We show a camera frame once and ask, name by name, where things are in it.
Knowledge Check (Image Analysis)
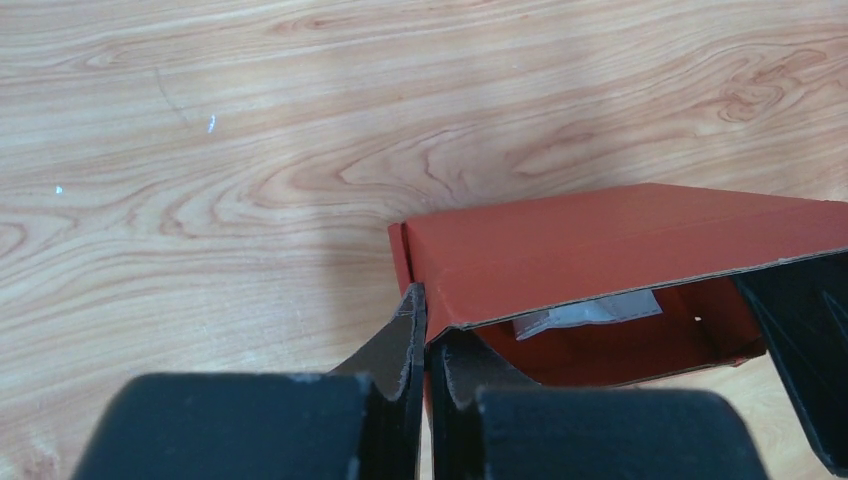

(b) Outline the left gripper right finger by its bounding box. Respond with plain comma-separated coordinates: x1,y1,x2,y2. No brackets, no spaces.
428,331,767,479

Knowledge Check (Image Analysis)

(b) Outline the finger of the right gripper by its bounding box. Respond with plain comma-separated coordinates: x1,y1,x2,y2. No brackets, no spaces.
733,253,847,477

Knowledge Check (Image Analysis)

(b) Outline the red paper box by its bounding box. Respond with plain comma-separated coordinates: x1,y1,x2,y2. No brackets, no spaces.
388,184,847,386

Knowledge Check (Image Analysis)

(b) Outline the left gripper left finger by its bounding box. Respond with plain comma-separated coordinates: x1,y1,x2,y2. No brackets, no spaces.
74,284,426,479

